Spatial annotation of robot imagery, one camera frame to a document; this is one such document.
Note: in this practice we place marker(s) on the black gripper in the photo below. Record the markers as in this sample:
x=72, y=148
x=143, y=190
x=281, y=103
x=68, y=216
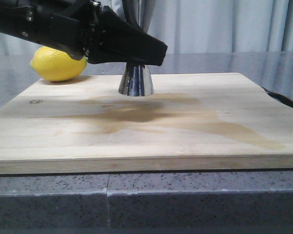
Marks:
x=62, y=25

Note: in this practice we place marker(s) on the steel double jigger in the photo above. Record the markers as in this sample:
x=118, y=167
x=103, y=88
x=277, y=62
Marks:
x=136, y=81

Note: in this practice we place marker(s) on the grey curtain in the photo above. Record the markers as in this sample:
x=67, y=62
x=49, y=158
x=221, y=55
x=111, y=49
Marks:
x=223, y=26

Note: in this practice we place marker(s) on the yellow lemon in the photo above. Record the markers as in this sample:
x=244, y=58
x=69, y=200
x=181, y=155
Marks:
x=55, y=65

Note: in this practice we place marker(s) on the wooden cutting board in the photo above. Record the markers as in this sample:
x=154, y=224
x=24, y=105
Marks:
x=192, y=122

